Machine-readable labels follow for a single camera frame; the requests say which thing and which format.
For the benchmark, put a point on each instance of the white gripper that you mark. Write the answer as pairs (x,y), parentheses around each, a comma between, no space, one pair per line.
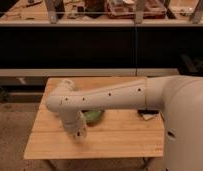
(76,130)

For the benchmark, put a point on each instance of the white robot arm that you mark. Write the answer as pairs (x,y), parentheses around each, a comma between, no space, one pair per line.
(179,98)

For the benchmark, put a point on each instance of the green plate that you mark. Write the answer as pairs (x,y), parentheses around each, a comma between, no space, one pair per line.
(92,116)

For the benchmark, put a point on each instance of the wooden folding table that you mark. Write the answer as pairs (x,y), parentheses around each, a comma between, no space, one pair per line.
(120,134)

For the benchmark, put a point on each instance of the long wooden workbench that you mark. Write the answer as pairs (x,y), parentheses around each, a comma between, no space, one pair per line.
(48,38)

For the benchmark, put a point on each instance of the black equipment right side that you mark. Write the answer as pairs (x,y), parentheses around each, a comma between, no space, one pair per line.
(191,66)

